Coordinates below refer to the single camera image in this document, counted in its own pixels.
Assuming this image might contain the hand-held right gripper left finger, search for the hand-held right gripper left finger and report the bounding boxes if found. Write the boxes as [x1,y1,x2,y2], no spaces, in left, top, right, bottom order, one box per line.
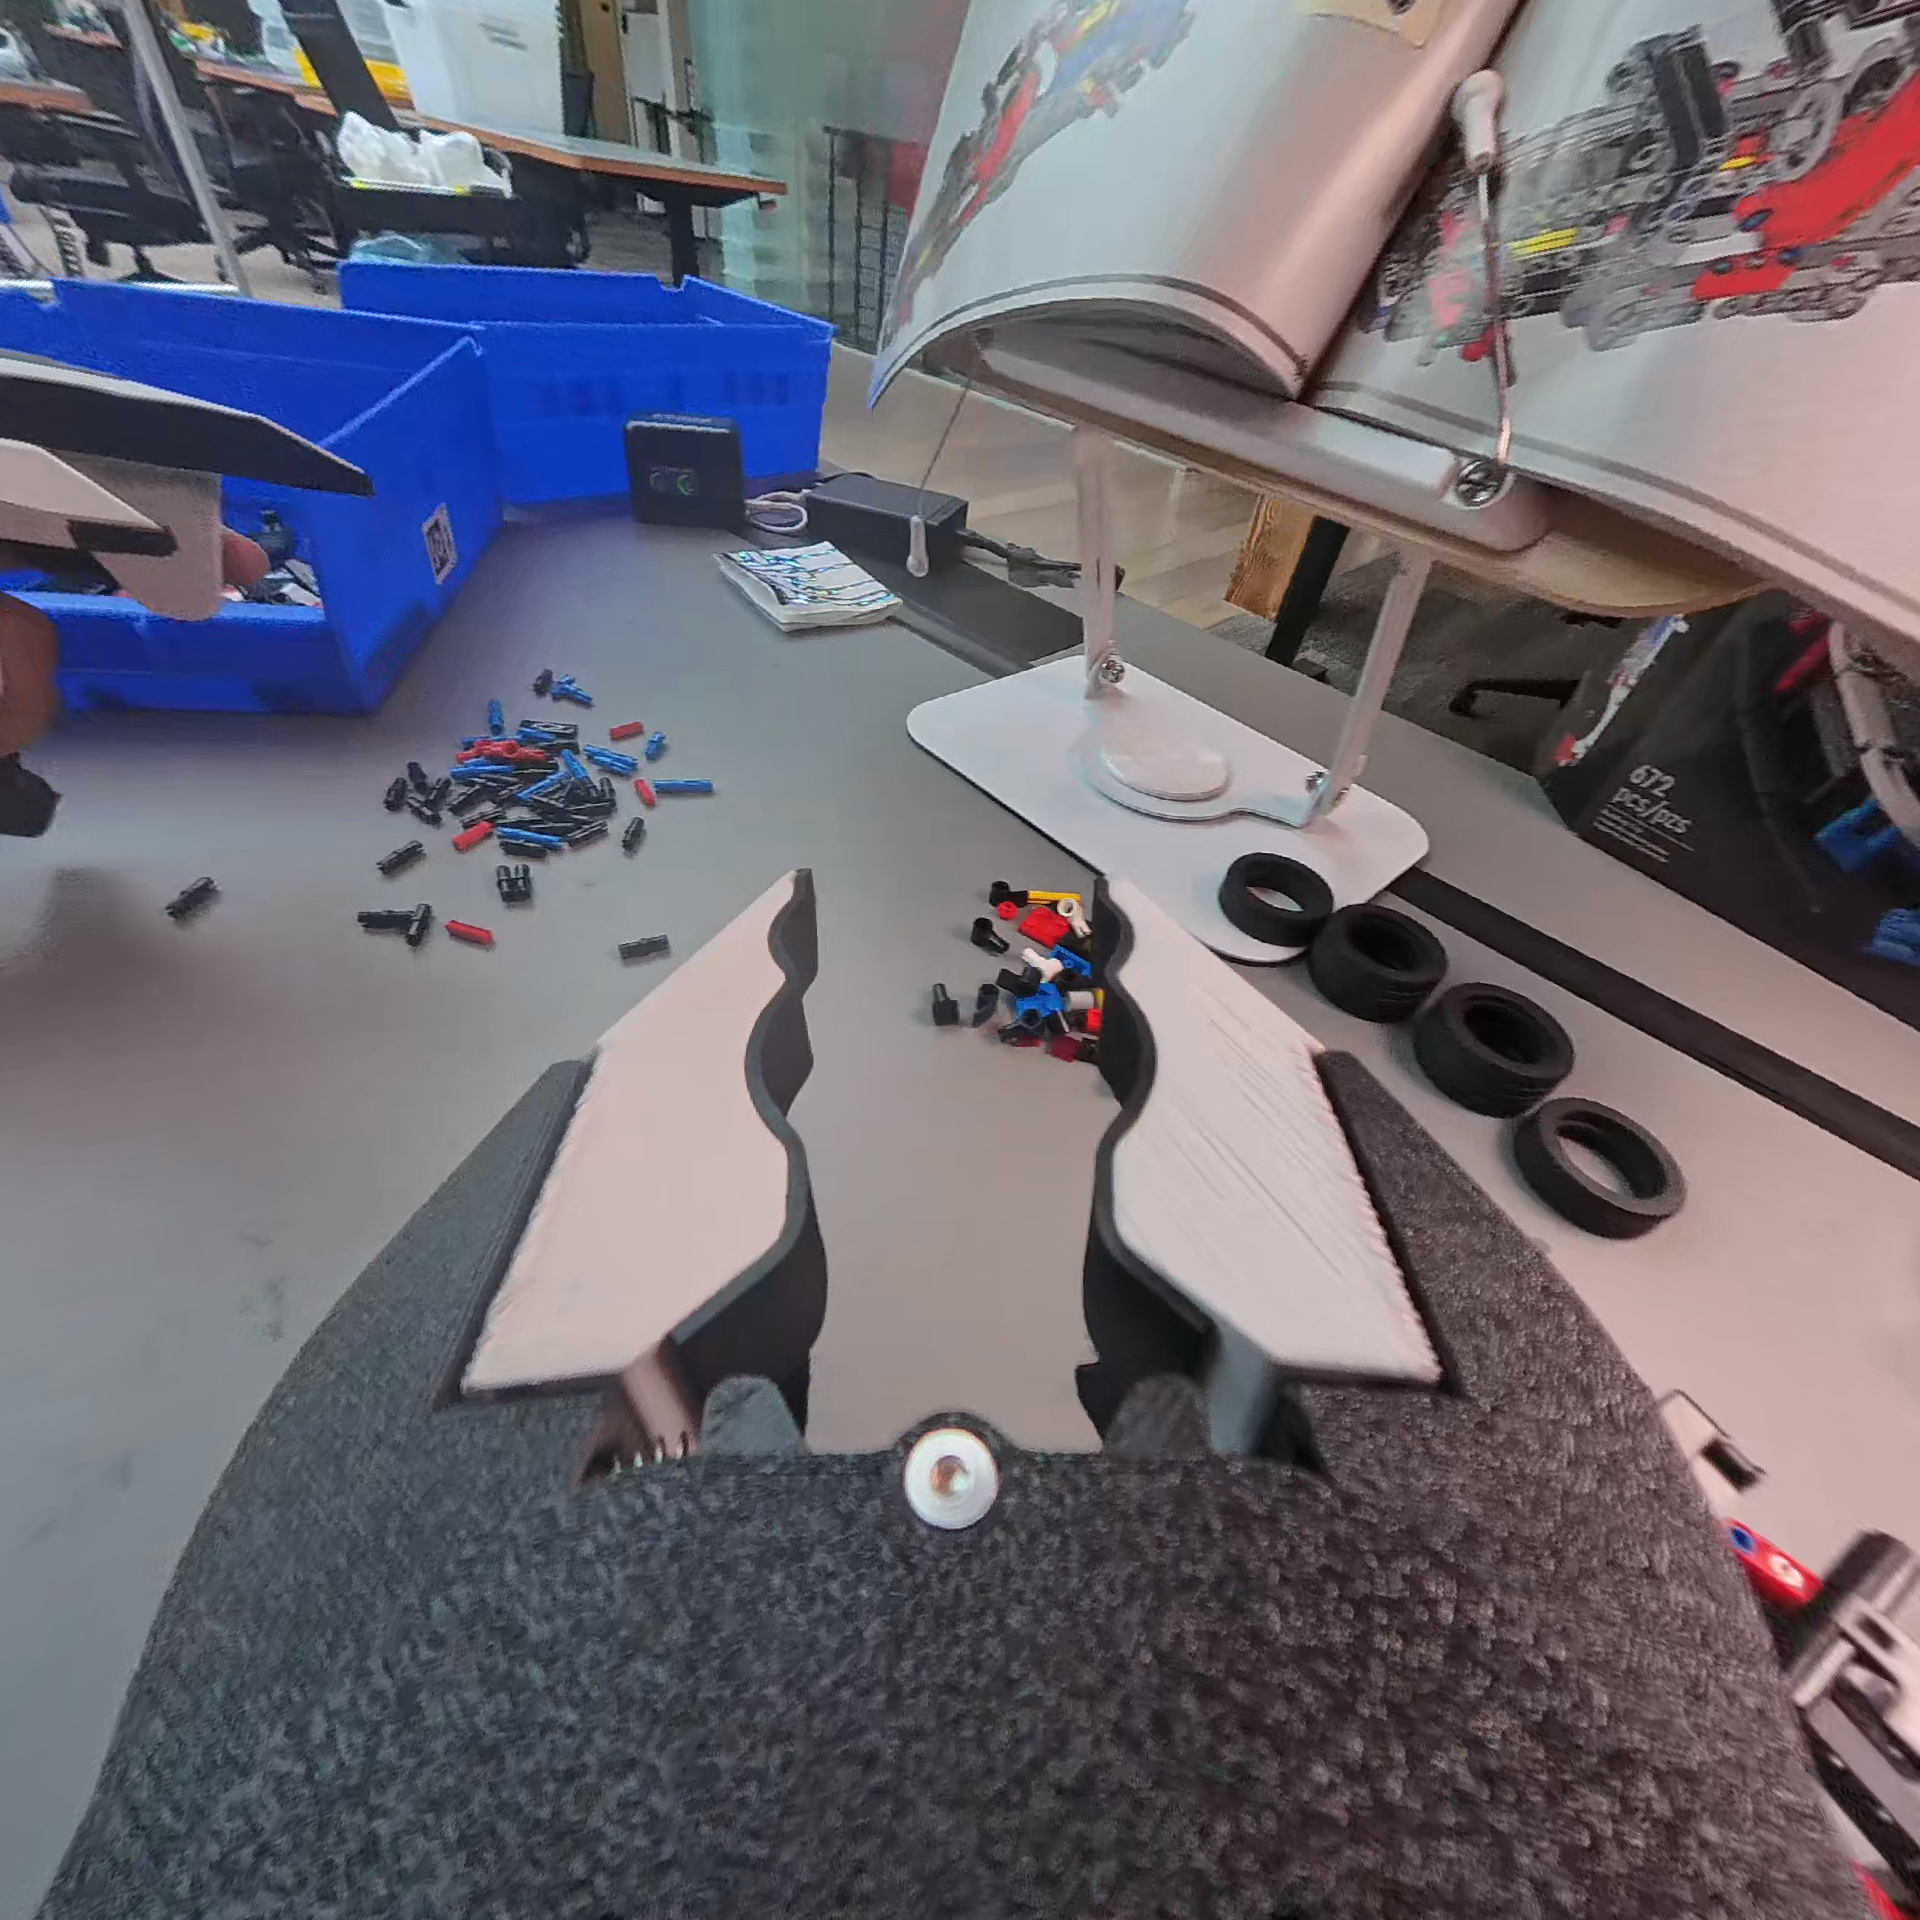
[462,872,830,1453]

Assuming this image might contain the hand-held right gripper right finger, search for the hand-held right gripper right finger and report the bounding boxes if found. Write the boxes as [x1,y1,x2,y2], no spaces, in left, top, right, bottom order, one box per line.
[1076,877,1442,1456]

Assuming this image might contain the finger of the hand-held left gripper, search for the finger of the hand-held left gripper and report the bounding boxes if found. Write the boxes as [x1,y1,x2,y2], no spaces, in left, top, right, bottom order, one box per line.
[0,352,377,501]
[0,438,231,624]

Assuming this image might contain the pile of mixed colourful bricks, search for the pile of mixed colourful bricks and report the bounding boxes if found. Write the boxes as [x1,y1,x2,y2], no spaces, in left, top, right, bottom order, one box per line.
[931,883,1114,1065]

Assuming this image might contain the toy instruction booklet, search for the toy instruction booklet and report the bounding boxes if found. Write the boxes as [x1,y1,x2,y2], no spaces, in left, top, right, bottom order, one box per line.
[871,0,1920,646]

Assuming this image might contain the grey desk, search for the grey desk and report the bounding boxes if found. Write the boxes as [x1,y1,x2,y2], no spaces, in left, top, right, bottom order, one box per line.
[0,502,1920,1920]

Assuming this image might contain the background wooden desk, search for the background wooden desk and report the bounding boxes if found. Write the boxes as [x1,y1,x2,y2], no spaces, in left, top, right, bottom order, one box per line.
[195,60,788,289]

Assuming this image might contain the person's left hand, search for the person's left hand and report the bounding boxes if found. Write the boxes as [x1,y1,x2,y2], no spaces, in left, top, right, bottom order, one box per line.
[0,593,63,761]

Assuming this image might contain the blue plastic bin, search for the blue plastic bin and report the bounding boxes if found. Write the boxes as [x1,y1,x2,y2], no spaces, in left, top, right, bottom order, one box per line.
[337,259,834,513]
[0,276,505,714]

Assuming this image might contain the black rubber toy tyre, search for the black rubber toy tyre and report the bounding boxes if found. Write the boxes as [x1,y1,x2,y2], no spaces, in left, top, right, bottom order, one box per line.
[1305,902,1450,1025]
[1511,1098,1686,1241]
[1410,982,1574,1121]
[1218,852,1338,947]

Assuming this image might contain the white plastic bags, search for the white plastic bags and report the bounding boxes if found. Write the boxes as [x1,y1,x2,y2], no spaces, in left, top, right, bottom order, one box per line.
[337,112,513,196]

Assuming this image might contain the pile of black blue pins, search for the pile of black blue pins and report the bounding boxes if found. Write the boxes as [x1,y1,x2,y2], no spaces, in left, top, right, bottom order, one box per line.
[164,668,718,962]

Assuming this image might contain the black device with green display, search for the black device with green display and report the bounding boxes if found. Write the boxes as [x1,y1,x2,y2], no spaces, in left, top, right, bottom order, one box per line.
[622,417,748,531]

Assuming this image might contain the white metal book stand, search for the white metal book stand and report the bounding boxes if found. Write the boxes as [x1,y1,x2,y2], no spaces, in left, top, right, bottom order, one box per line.
[908,66,1771,965]

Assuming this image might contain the black toy set box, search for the black toy set box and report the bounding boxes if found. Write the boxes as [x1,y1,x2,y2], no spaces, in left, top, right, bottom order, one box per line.
[1535,593,1920,1029]

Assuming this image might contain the small printed paper booklet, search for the small printed paper booklet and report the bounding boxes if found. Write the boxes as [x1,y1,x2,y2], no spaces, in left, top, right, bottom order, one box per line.
[710,539,906,633]

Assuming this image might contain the black power adapter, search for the black power adapter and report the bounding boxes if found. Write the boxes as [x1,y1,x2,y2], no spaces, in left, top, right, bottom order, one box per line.
[806,470,970,569]

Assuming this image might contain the partly built toy car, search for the partly built toy car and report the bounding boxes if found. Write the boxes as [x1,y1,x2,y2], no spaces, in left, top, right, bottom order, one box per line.
[1658,1388,1920,1920]

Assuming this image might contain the black power cable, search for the black power cable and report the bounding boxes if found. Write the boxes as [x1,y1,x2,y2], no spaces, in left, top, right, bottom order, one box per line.
[959,526,1086,590]

